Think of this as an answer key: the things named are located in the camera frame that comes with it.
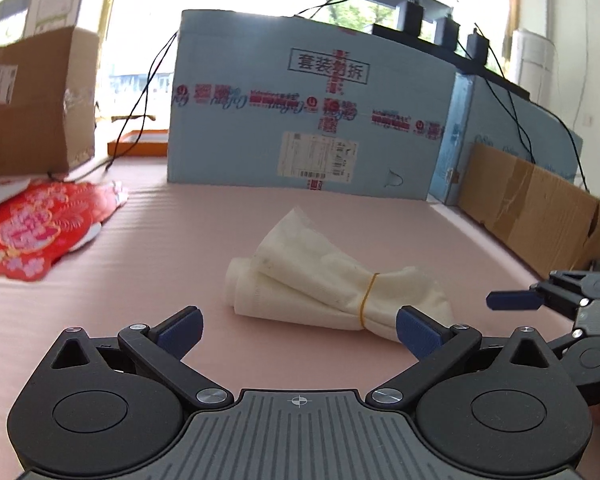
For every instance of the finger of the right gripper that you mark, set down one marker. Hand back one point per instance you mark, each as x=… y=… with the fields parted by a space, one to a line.
x=514 y=300

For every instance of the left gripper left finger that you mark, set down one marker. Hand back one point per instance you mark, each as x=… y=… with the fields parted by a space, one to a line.
x=158 y=352

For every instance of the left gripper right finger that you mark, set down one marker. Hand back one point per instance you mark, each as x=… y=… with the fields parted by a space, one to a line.
x=441 y=352

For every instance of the white fabric shopping bag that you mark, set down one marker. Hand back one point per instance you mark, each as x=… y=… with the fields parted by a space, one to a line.
x=296 y=275

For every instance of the open brown cardboard box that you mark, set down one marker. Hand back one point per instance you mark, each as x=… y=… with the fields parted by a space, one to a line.
x=547 y=222

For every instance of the red paper decoration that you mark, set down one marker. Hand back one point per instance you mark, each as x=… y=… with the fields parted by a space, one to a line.
x=47 y=220

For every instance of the orange flat box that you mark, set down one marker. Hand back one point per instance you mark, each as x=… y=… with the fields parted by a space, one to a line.
x=136 y=143

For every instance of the white air conditioner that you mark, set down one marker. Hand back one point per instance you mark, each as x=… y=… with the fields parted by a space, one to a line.
x=531 y=65

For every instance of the black shelf bar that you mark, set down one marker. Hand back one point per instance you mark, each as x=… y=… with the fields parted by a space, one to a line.
x=464 y=65

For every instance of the black power adapter right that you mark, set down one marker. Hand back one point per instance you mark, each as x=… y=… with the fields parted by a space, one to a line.
x=478 y=48

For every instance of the black power adapter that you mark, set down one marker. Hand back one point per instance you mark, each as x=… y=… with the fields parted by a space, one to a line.
x=447 y=31
x=412 y=23
x=478 y=48

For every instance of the large light blue carton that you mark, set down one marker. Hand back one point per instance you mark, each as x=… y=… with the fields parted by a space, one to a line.
x=290 y=103

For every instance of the taped brown cardboard box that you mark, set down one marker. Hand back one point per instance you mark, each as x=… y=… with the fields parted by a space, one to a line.
x=47 y=102

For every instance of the black power adapter middle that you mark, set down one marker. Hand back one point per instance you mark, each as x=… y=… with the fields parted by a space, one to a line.
x=447 y=31

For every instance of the black power adapter left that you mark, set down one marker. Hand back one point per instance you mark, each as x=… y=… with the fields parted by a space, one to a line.
x=412 y=23

